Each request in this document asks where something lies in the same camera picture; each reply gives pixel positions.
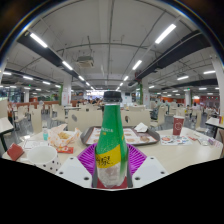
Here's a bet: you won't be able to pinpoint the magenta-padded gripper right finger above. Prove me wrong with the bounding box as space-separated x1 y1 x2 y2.
126 143 169 189

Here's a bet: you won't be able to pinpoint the white paper card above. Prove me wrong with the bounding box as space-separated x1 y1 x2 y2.
22 139 46 150

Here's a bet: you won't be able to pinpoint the white paper napkin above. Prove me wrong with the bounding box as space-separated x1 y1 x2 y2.
133 122 149 133

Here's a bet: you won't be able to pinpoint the ceiling light strips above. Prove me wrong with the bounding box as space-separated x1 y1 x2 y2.
1 23 218 96

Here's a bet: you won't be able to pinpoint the small red box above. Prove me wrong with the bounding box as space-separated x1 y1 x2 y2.
6 143 25 162

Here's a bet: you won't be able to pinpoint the colourful paper flyer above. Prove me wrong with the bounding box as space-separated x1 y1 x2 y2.
159 134 194 147

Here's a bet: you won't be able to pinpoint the beige canteen chairs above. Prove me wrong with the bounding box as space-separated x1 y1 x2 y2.
0 99 221 134

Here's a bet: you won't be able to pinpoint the red paper cup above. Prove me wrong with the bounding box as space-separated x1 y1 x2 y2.
172 114 185 137

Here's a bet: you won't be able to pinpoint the white polka dot mug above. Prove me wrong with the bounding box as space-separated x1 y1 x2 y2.
26 144 63 175

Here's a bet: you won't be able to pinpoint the small red sauce packet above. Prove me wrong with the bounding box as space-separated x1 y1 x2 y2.
56 145 74 154

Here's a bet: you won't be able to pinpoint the beige neighbouring table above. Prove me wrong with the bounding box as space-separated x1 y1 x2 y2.
204 116 224 132
0 116 15 153

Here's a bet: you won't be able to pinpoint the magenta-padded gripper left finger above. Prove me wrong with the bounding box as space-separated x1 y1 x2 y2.
55 143 100 189

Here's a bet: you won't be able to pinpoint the dark food tray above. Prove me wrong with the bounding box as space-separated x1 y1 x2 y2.
79 125 162 147

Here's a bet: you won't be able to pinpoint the small teal sanitizer bottle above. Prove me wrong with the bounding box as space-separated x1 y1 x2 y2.
42 125 50 142

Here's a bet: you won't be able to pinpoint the crumpled food wrapper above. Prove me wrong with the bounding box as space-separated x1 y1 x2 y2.
47 123 83 149

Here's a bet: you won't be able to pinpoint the ceiling air conditioner unit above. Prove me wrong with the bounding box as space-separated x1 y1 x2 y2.
75 55 95 69

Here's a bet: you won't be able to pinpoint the clear plastic wrapper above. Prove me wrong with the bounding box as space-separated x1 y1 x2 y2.
196 135 218 147

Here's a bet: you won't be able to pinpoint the green drink bottle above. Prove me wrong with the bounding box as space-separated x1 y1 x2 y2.
94 90 129 188

